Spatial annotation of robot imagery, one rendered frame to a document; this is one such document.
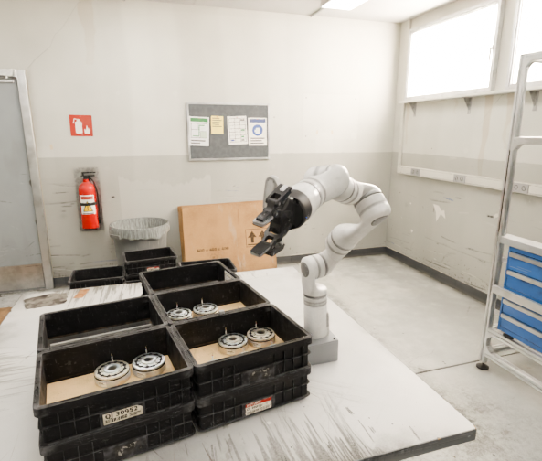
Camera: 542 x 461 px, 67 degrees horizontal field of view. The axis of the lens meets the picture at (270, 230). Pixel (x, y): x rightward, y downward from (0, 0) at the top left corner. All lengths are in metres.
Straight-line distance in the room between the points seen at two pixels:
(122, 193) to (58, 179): 0.61
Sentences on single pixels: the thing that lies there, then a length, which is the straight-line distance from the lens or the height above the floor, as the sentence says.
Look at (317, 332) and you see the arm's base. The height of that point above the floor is 0.82.
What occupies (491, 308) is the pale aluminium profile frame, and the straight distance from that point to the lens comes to 3.10.
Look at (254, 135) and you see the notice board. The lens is 4.63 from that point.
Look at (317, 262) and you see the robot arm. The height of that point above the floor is 1.11.
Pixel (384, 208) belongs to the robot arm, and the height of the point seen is 1.36.
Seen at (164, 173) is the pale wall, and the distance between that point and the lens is 4.50.
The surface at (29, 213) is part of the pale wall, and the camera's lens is 4.64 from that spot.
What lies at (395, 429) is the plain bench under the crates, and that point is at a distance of 1.43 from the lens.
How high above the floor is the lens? 1.58
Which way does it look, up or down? 14 degrees down
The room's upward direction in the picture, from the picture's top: straight up
